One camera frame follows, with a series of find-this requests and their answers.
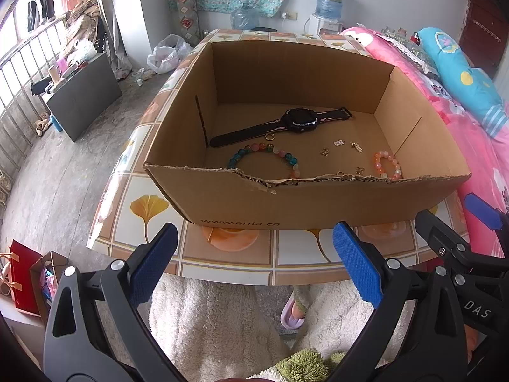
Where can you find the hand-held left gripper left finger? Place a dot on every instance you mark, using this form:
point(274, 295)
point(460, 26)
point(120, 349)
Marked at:
point(153, 262)

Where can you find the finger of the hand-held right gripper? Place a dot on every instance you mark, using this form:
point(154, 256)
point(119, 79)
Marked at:
point(437, 234)
point(483, 213)

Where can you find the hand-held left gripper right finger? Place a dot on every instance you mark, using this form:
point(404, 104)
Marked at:
point(358, 262)

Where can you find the brown cardboard box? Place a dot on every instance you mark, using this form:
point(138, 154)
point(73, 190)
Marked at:
point(238, 203)

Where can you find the silver abacus charm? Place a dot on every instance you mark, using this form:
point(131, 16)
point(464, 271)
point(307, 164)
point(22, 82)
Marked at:
point(356, 146)

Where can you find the pink slipper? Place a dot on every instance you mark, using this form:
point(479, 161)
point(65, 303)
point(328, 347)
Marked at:
point(294, 312)

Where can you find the white fluffy garment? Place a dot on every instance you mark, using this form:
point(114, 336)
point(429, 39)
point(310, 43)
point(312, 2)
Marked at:
point(214, 338)

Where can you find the green fuzzy cloth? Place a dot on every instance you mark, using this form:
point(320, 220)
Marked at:
point(306, 364)

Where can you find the brown paper bag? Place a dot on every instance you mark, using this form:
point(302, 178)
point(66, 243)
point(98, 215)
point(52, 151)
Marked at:
point(41, 286)

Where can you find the red paper bag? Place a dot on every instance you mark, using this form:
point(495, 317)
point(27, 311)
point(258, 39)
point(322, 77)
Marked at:
point(22, 278)

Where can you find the blue cartoon bolster pillow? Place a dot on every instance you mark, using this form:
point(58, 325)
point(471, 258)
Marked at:
point(465, 71)

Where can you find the black smart watch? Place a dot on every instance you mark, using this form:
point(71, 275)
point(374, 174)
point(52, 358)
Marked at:
point(298, 121)

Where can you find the lace trimmed cushion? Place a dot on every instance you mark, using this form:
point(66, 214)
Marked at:
point(409, 51)

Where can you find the grey cabinet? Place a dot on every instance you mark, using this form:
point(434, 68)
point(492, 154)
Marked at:
point(85, 95)

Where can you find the dark brown door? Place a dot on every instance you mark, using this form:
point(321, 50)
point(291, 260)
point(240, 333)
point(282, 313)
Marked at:
point(483, 24)

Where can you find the white plastic bag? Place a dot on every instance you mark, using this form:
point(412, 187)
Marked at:
point(167, 53)

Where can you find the metal balcony railing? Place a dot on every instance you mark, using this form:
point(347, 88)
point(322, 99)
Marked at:
point(16, 87)

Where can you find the white water dispenser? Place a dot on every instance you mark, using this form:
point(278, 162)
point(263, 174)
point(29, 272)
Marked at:
point(324, 26)

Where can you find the grey curtain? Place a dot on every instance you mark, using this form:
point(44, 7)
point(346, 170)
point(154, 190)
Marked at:
point(115, 28)

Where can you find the brown patterned clothes pile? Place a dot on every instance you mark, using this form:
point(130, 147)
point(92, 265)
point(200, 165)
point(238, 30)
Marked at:
point(81, 22)

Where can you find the grey patterned pillow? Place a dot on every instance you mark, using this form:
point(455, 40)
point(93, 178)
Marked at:
point(185, 12)

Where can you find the blue water dispenser bottle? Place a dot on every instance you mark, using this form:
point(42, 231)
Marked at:
point(331, 0)

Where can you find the clear large water bottle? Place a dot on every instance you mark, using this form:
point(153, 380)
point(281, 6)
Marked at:
point(244, 18)

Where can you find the dark hanging jacket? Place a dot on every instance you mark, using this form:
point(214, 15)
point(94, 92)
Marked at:
point(41, 2)

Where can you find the white wall socket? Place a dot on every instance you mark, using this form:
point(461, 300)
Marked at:
point(290, 16)

